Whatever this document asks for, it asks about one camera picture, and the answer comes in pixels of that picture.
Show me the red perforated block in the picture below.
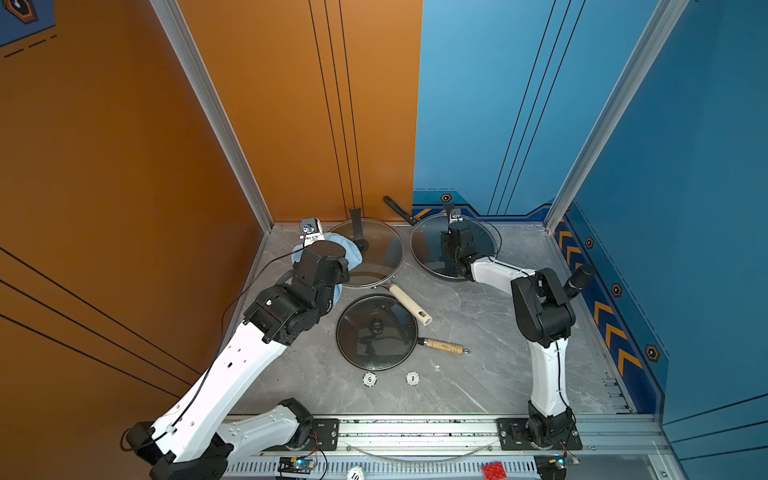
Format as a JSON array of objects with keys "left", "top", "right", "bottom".
[{"left": 481, "top": 462, "right": 507, "bottom": 480}]

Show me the light blue microfibre cloth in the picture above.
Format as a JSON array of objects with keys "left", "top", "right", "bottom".
[{"left": 291, "top": 232, "right": 363, "bottom": 306}]

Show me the brown wok cream handle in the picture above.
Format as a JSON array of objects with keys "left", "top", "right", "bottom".
[{"left": 335, "top": 271, "right": 433, "bottom": 326}]

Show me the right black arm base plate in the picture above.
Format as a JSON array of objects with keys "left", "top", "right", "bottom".
[{"left": 496, "top": 417, "right": 583, "bottom": 451}]

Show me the aluminium front rail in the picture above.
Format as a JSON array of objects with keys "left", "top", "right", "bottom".
[{"left": 170, "top": 413, "right": 670, "bottom": 458}]

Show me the small pan wooden handle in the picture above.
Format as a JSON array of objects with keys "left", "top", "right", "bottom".
[{"left": 335, "top": 293, "right": 471, "bottom": 373}]

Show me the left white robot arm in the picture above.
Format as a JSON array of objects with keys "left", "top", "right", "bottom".
[{"left": 119, "top": 234, "right": 362, "bottom": 479}]

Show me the small board with wires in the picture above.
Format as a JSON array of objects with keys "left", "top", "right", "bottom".
[{"left": 549, "top": 455, "right": 581, "bottom": 471}]

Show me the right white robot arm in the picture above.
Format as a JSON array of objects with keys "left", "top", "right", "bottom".
[{"left": 441, "top": 221, "right": 576, "bottom": 450}]

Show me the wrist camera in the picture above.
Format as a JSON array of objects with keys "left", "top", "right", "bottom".
[
  {"left": 299, "top": 217, "right": 325, "bottom": 247},
  {"left": 444, "top": 202, "right": 463, "bottom": 224}
]

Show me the right aluminium corner post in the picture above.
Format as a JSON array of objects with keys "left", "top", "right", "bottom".
[{"left": 543, "top": 0, "right": 689, "bottom": 235}]

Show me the white round marker one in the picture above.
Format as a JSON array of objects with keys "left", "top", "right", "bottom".
[{"left": 406, "top": 372, "right": 420, "bottom": 386}]

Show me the white round marker five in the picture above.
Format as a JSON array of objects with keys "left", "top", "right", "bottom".
[{"left": 362, "top": 372, "right": 377, "bottom": 387}]

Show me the large glass pot lid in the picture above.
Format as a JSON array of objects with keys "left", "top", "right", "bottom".
[{"left": 331, "top": 209, "right": 404, "bottom": 288}]

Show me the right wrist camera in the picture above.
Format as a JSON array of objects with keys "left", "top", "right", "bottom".
[{"left": 444, "top": 202, "right": 463, "bottom": 224}]

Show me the left aluminium corner post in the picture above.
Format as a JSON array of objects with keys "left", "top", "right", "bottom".
[{"left": 149, "top": 0, "right": 274, "bottom": 233}]

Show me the black wok black handle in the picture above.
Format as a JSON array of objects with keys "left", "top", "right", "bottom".
[{"left": 382, "top": 195, "right": 499, "bottom": 282}]

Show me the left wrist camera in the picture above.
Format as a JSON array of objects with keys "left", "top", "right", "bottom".
[{"left": 299, "top": 217, "right": 325, "bottom": 247}]

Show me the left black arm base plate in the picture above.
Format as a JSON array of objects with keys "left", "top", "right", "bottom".
[{"left": 266, "top": 418, "right": 340, "bottom": 452}]

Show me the green circuit board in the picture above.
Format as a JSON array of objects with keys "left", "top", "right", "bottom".
[{"left": 276, "top": 457, "right": 318, "bottom": 479}]

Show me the white round numbered tag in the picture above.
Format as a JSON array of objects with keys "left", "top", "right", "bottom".
[{"left": 346, "top": 466, "right": 365, "bottom": 480}]

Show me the aluminium corner post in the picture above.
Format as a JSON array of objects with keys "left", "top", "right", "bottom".
[
  {"left": 543, "top": 0, "right": 689, "bottom": 235},
  {"left": 149, "top": 0, "right": 274, "bottom": 233}
]

